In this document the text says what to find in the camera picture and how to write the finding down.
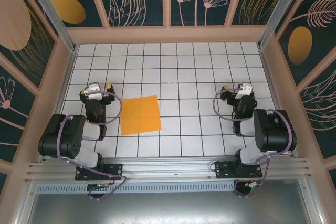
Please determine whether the grey metal sheet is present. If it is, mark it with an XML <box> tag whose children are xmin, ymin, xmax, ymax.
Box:
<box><xmin>26</xmin><ymin>179</ymin><xmax>313</xmax><ymax>224</ymax></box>

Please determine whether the small controller board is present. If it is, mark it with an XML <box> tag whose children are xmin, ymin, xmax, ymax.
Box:
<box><xmin>89</xmin><ymin>182</ymin><xmax>112</xmax><ymax>190</ymax></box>
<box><xmin>244</xmin><ymin>179</ymin><xmax>263</xmax><ymax>190</ymax></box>

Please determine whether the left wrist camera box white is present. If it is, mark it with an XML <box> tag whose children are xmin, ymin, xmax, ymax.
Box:
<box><xmin>83</xmin><ymin>82</ymin><xmax>102</xmax><ymax>101</ymax></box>

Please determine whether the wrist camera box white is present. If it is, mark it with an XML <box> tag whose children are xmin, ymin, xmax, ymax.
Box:
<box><xmin>83</xmin><ymin>82</ymin><xmax>102</xmax><ymax>101</ymax></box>
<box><xmin>235</xmin><ymin>82</ymin><xmax>254</xmax><ymax>101</ymax></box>

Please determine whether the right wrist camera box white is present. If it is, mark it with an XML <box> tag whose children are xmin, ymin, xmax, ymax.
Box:
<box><xmin>235</xmin><ymin>82</ymin><xmax>254</xmax><ymax>101</ymax></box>

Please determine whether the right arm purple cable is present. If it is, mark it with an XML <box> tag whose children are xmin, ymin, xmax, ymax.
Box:
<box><xmin>213</xmin><ymin>87</ymin><xmax>293</xmax><ymax>198</ymax></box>

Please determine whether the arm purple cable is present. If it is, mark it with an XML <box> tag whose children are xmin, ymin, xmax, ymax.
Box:
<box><xmin>56</xmin><ymin>91</ymin><xmax>129</xmax><ymax>201</ymax></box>
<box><xmin>213</xmin><ymin>87</ymin><xmax>293</xmax><ymax>198</ymax></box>

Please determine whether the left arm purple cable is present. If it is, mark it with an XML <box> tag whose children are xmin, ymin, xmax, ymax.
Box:
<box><xmin>56</xmin><ymin>91</ymin><xmax>129</xmax><ymax>201</ymax></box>

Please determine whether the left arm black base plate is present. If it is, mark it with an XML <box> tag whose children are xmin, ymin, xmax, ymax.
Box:
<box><xmin>75</xmin><ymin>163</ymin><xmax>124</xmax><ymax>182</ymax></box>

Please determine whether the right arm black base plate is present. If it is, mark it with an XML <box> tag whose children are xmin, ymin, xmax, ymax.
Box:
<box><xmin>214</xmin><ymin>161</ymin><xmax>263</xmax><ymax>180</ymax></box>

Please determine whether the aluminium corner post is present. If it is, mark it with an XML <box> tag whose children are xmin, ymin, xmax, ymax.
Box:
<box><xmin>20</xmin><ymin>0</ymin><xmax>79</xmax><ymax>53</ymax></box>
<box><xmin>258</xmin><ymin>0</ymin><xmax>314</xmax><ymax>49</ymax></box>

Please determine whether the aluminium mounting rail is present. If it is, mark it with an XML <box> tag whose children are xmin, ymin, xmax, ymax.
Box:
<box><xmin>25</xmin><ymin>157</ymin><xmax>312</xmax><ymax>183</ymax></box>

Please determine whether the grey slotted cable duct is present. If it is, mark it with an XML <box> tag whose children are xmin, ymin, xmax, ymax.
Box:
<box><xmin>35</xmin><ymin>183</ymin><xmax>236</xmax><ymax>193</ymax></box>

